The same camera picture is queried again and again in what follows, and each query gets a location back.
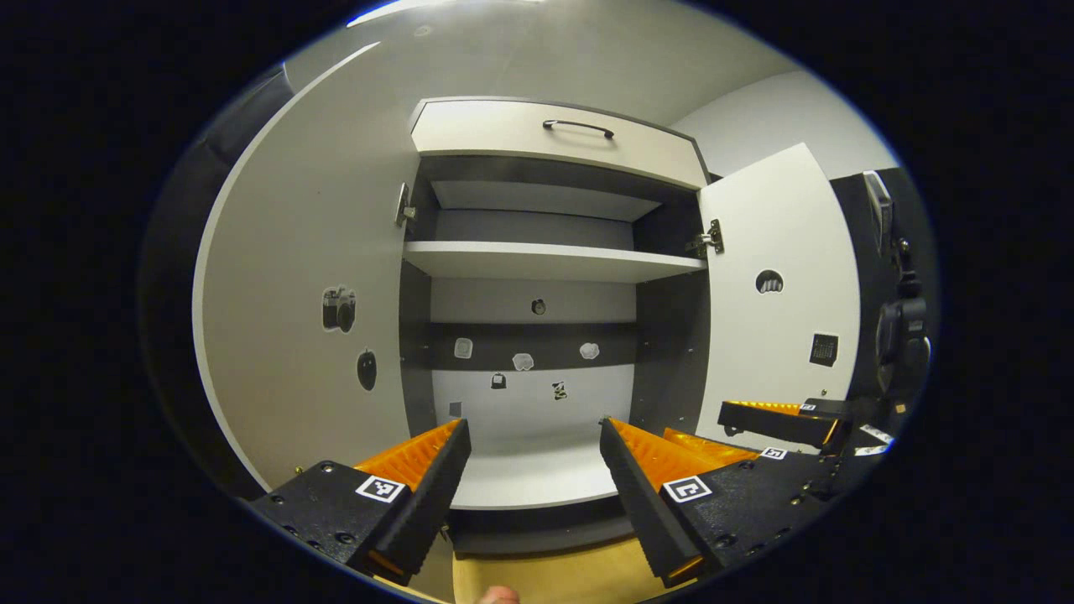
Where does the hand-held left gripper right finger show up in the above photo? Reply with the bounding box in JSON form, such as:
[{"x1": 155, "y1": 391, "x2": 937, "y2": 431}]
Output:
[{"x1": 599, "y1": 417, "x2": 832, "y2": 588}]

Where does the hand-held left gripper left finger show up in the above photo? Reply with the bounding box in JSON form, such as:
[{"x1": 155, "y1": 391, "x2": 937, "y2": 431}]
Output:
[{"x1": 249, "y1": 419, "x2": 472, "y2": 586}]

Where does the white double-door shoe cabinet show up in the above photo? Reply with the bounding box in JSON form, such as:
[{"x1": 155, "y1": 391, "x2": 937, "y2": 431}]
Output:
[{"x1": 399, "y1": 96, "x2": 714, "y2": 559}]

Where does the white shoe cabinet door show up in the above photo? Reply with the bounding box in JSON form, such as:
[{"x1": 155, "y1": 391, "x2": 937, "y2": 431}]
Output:
[
  {"x1": 696, "y1": 143, "x2": 863, "y2": 454},
  {"x1": 193, "y1": 42, "x2": 420, "y2": 492}
]

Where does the white cabinet shelf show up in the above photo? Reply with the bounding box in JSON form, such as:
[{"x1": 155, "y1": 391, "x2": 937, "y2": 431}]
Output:
[
  {"x1": 430, "y1": 180, "x2": 664, "y2": 223},
  {"x1": 449, "y1": 440, "x2": 623, "y2": 511},
  {"x1": 403, "y1": 242, "x2": 708, "y2": 284}
]

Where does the white cabinet drawer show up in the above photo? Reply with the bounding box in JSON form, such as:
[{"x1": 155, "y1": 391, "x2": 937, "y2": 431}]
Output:
[{"x1": 409, "y1": 98, "x2": 711, "y2": 190}]

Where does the black drawer handle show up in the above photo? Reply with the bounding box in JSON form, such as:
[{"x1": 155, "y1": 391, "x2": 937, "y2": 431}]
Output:
[{"x1": 542, "y1": 119, "x2": 616, "y2": 140}]

